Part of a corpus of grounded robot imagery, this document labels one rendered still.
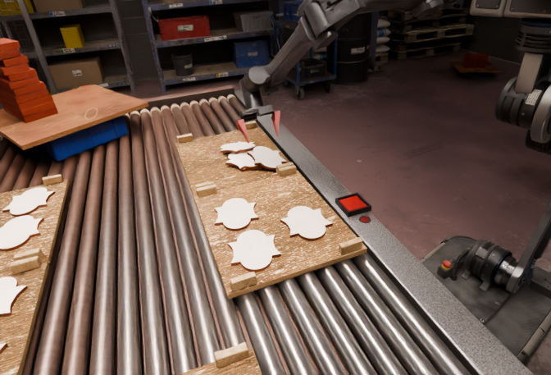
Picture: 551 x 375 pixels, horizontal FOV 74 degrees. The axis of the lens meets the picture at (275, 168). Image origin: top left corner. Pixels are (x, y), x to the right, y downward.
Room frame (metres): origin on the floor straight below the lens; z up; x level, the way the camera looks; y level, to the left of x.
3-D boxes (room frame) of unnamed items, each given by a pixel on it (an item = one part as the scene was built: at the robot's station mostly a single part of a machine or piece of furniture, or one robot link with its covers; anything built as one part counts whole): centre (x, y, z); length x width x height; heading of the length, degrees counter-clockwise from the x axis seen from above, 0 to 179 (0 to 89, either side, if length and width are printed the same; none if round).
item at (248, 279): (0.57, 0.08, 0.95); 0.06 x 0.02 x 0.03; 109
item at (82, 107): (1.50, 0.88, 1.03); 0.50 x 0.50 x 0.02; 48
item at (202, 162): (1.18, 0.16, 0.93); 0.41 x 0.35 x 0.02; 19
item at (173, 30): (5.37, 1.14, 0.78); 0.66 x 0.45 x 0.28; 106
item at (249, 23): (5.61, 0.19, 0.76); 0.50 x 0.36 x 0.24; 112
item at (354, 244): (0.66, -0.17, 0.95); 0.06 x 0.02 x 0.03; 109
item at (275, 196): (0.80, 0.02, 0.93); 0.41 x 0.35 x 0.02; 19
